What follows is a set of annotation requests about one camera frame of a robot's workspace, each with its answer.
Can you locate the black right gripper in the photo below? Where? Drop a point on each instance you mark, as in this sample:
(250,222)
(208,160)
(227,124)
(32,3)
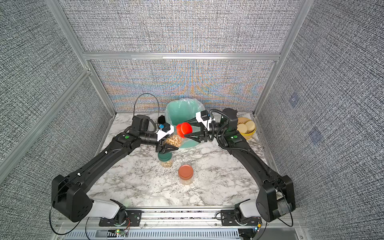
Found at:
(202,131)

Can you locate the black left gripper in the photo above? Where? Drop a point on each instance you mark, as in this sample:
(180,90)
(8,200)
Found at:
(160,147)

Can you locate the red jar lid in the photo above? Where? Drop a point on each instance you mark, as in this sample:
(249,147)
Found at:
(184,129)

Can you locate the orange-lidded peanut jar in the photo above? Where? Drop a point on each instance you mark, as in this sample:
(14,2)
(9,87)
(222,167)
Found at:
(186,174)

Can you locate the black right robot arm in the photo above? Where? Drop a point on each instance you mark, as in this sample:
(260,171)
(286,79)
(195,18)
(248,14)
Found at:
(276,196)

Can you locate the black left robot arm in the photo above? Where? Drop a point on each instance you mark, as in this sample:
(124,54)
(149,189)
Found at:
(69,193)

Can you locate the green-lidded peanut jar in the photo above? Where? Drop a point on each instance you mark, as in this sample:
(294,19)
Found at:
(165,160)

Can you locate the green plastic trash bin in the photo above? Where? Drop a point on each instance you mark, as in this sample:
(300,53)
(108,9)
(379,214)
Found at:
(187,142)

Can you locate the clear plastic bin liner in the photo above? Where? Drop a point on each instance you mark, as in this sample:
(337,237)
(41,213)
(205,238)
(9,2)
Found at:
(182,110)

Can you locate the black mug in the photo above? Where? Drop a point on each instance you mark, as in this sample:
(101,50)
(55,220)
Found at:
(161,120)

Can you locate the front cream steamed bun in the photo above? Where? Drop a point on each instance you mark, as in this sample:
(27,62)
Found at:
(242,128)

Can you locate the cream steamed bun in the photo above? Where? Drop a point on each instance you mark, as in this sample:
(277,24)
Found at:
(251,126)
(242,128)

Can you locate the yellow-rimmed bamboo steamer basket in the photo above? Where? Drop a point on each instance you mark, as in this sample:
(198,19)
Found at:
(248,135)

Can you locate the rear cream steamed bun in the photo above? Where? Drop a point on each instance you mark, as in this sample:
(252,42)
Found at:
(251,126)

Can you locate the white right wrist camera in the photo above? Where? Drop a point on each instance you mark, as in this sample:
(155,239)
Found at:
(204,117)

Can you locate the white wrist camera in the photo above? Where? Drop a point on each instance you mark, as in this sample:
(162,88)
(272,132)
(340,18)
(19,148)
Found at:
(164,131)
(204,117)

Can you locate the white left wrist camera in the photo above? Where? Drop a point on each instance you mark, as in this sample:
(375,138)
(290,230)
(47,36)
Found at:
(164,131)

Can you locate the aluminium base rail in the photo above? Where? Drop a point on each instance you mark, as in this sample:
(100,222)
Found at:
(184,223)

